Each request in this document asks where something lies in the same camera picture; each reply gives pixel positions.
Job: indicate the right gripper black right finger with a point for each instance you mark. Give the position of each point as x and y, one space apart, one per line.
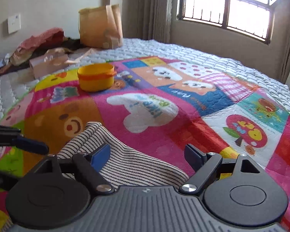
207 169

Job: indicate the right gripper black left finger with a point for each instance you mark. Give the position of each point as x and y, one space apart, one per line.
78 175

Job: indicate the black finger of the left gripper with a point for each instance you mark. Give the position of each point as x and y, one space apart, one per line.
13 137

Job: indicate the beige striped knit garment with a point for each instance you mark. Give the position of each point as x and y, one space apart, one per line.
126 165

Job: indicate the red and dark clothes pile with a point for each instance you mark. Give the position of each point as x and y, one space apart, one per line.
36 46

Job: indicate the colourful cartoon play mat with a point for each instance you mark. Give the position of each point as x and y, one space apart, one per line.
157 106

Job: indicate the yellow round plastic container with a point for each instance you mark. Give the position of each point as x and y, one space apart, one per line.
96 77

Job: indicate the pink gift box with ribbon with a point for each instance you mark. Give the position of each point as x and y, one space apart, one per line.
51 62

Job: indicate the brown paper bag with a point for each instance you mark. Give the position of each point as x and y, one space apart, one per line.
101 27

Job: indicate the brown framed window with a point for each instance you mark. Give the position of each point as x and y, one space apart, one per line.
252 18

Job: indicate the grey curtain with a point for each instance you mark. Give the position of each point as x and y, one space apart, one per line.
148 19

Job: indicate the white wall switch panel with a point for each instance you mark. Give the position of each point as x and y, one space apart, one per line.
14 23

